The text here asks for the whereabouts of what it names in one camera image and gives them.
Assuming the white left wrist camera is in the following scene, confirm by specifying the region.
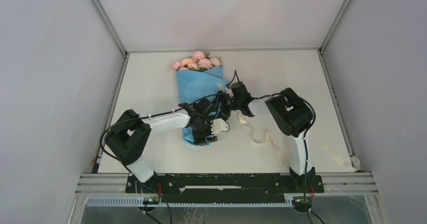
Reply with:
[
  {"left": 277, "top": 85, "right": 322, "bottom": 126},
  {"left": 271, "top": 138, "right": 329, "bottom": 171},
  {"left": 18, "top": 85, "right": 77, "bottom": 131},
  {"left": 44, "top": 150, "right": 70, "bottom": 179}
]
[{"left": 211, "top": 118, "right": 230, "bottom": 134}]

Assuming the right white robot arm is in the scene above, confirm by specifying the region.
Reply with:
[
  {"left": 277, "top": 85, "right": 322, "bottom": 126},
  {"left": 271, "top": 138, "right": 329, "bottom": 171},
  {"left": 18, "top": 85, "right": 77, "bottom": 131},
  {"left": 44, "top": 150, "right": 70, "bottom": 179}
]
[{"left": 213, "top": 82, "right": 316, "bottom": 192}]

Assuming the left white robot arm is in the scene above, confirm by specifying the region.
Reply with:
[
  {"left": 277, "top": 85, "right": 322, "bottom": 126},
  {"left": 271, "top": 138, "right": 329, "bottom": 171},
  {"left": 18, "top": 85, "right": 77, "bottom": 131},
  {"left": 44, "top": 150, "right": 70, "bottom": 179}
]
[{"left": 101, "top": 98, "right": 218, "bottom": 192}]

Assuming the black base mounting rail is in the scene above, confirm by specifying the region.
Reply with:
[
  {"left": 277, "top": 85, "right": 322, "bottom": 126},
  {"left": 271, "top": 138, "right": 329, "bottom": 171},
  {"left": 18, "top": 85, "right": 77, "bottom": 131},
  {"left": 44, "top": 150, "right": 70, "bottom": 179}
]
[{"left": 125, "top": 173, "right": 325, "bottom": 204}]

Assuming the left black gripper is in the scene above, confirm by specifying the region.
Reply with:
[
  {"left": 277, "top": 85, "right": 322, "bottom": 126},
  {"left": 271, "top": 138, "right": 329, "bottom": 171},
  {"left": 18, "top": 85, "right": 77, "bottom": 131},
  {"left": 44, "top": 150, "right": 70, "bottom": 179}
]
[{"left": 191, "top": 115, "right": 217, "bottom": 145}]

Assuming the pink flower bunch stem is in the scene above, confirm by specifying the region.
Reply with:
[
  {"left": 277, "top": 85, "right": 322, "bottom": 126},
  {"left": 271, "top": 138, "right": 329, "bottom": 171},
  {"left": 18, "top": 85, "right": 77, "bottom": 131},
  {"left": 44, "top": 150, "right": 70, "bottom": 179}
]
[{"left": 210, "top": 58, "right": 222, "bottom": 67}]

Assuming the blue wrapping paper sheet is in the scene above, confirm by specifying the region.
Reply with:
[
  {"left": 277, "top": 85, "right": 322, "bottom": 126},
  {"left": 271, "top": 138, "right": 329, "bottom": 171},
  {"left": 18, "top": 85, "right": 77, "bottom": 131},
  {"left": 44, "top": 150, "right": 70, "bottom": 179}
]
[{"left": 176, "top": 66, "right": 228, "bottom": 145}]

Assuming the left circuit board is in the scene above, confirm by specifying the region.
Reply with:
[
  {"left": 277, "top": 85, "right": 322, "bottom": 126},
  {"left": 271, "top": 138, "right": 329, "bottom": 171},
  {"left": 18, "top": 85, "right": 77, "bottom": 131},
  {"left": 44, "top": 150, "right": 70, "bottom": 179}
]
[{"left": 143, "top": 198, "right": 161, "bottom": 206}]

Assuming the white slotted cable duct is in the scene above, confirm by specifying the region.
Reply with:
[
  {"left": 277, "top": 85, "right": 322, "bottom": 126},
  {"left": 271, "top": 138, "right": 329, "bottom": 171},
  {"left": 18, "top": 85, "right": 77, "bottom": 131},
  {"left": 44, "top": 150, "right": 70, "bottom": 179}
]
[{"left": 86, "top": 195, "right": 295, "bottom": 208}]

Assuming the white printed ribbon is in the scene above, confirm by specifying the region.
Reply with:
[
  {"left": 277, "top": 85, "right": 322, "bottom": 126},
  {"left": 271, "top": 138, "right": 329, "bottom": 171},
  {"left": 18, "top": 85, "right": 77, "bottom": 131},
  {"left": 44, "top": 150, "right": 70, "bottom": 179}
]
[{"left": 217, "top": 82, "right": 362, "bottom": 173}]

